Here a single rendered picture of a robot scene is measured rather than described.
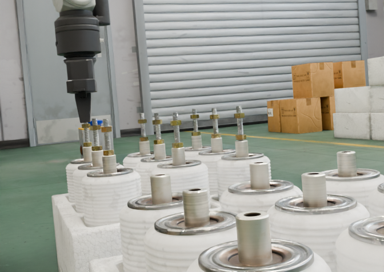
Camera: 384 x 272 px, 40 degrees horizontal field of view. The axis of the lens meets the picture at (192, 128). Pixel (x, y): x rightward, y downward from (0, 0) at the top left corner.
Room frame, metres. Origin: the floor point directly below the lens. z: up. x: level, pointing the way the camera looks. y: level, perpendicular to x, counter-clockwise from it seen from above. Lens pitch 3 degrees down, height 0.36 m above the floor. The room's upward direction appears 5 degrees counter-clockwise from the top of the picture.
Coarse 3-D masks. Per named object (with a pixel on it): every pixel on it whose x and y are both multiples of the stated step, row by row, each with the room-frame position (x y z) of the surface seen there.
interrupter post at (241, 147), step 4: (244, 140) 0.93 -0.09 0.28; (236, 144) 0.92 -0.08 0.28; (240, 144) 0.91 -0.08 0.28; (244, 144) 0.91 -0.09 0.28; (236, 148) 0.92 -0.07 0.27; (240, 148) 0.91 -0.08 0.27; (244, 148) 0.91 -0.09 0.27; (236, 152) 0.92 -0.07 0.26; (240, 152) 0.91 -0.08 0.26; (244, 152) 0.91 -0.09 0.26; (248, 152) 0.92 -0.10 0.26; (236, 156) 0.92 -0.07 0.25; (240, 156) 0.91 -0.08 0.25; (244, 156) 0.91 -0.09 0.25; (248, 156) 0.92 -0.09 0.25
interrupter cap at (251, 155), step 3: (249, 153) 0.95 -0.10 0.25; (252, 153) 0.95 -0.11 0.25; (255, 153) 0.94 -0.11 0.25; (258, 153) 0.94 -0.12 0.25; (261, 153) 0.93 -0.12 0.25; (222, 156) 0.93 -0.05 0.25; (225, 156) 0.94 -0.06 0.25; (228, 156) 0.93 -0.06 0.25; (231, 156) 0.94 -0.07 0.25; (234, 156) 0.94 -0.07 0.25; (249, 156) 0.93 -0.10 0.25; (252, 156) 0.90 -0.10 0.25; (255, 156) 0.89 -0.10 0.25; (258, 156) 0.89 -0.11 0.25; (261, 156) 0.90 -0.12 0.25; (222, 159) 0.91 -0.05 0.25; (225, 159) 0.90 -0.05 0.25; (228, 159) 0.90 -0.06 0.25; (231, 159) 0.89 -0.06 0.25; (234, 159) 0.89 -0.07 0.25; (237, 159) 0.89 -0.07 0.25; (240, 159) 0.89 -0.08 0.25; (243, 159) 0.89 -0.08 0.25; (246, 159) 0.89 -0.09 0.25
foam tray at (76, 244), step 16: (64, 208) 0.95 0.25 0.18; (64, 224) 0.85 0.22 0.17; (80, 224) 0.81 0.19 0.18; (112, 224) 0.79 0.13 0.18; (64, 240) 0.88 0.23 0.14; (80, 240) 0.75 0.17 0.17; (96, 240) 0.76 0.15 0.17; (112, 240) 0.77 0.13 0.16; (64, 256) 0.92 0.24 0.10; (80, 256) 0.75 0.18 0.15; (96, 256) 0.76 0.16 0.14; (112, 256) 0.77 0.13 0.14
